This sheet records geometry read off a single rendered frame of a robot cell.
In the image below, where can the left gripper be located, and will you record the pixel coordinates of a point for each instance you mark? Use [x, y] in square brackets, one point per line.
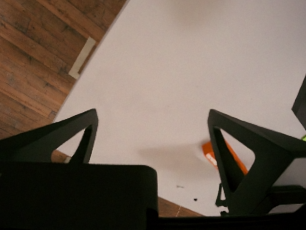
[219, 203]

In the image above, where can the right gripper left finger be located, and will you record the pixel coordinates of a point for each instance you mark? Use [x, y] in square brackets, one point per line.
[37, 145]

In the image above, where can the orange three-compartment bin rack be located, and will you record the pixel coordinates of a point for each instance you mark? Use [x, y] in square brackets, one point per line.
[208, 153]

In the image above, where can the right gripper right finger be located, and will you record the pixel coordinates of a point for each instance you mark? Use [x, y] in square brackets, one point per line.
[280, 161]

